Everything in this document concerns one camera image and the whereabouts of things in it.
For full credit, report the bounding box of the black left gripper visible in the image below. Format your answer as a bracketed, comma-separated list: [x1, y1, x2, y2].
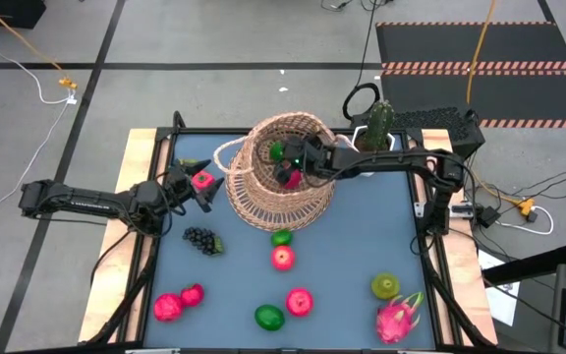
[164, 158, 226, 213]

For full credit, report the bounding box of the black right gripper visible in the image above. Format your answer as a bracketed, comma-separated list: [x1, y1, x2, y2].
[272, 136, 337, 187]

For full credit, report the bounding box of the red bell pepper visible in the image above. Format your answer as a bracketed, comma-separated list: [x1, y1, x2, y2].
[190, 169, 217, 193]

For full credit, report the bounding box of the glossy green mango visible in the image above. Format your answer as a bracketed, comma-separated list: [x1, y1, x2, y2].
[254, 303, 286, 332]
[268, 141, 287, 163]

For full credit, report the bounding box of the red round fruit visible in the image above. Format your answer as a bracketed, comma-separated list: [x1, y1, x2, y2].
[285, 169, 305, 191]

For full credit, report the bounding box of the dark grape bunch with leaf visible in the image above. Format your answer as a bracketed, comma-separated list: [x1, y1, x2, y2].
[181, 225, 226, 257]

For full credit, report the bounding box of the small green lime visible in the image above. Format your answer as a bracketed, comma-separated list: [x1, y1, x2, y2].
[269, 229, 294, 248]

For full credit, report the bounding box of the red apple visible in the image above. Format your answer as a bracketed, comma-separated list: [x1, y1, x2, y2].
[270, 244, 297, 272]
[285, 287, 314, 318]

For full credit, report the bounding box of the small red fruit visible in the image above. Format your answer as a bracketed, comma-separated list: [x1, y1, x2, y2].
[180, 282, 205, 309]

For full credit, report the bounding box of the yellow-green apple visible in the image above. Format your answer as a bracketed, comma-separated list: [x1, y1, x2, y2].
[370, 272, 402, 301]

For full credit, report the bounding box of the pink dragon fruit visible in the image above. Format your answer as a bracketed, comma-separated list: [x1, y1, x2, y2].
[374, 290, 425, 345]

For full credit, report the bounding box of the white hexagonal plant pot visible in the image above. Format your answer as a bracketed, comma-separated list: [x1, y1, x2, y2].
[351, 125, 396, 178]

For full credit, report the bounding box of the wooden table board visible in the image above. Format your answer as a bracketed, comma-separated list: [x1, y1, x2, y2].
[420, 128, 499, 345]
[77, 128, 159, 344]

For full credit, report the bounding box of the green cactus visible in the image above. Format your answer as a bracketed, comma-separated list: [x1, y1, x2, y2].
[364, 99, 396, 152]

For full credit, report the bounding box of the black perforated computer case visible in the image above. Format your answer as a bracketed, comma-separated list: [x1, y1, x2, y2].
[351, 105, 485, 158]

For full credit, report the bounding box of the black power adapter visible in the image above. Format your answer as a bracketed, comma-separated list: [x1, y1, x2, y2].
[474, 206, 500, 228]

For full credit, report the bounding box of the black hazard-striped floor mat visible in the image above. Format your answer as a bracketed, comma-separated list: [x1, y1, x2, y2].
[379, 68, 566, 130]
[374, 21, 566, 70]

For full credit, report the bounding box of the yellow power strip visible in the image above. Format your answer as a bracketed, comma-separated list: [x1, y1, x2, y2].
[508, 195, 539, 222]

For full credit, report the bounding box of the white paper sheet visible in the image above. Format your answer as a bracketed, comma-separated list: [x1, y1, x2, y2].
[477, 249, 521, 326]

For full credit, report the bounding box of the black box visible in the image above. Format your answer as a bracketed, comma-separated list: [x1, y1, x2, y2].
[0, 0, 47, 30]

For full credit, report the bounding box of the black desk beam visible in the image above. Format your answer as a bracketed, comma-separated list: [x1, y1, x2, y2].
[481, 240, 566, 287]

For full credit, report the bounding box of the woven wicker basket with handles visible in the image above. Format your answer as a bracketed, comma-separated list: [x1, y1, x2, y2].
[212, 110, 357, 210]

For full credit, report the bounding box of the black table frame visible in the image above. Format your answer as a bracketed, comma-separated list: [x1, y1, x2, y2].
[115, 110, 461, 354]

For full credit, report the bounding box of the black coiled cable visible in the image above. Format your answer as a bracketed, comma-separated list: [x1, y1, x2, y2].
[341, 0, 381, 122]

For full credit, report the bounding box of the black frame strut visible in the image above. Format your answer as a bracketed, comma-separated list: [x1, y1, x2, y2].
[418, 235, 496, 348]
[85, 240, 160, 346]

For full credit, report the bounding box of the white floor cable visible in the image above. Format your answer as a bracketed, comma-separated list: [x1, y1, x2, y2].
[0, 0, 79, 227]

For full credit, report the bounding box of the orange floor cable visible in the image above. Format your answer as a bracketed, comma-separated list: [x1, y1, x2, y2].
[0, 0, 79, 92]

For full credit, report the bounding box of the yellow hanging cable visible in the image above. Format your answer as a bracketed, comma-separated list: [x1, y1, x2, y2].
[464, 0, 498, 105]

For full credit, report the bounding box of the white power cable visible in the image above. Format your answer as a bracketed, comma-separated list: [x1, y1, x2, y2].
[498, 205, 555, 236]

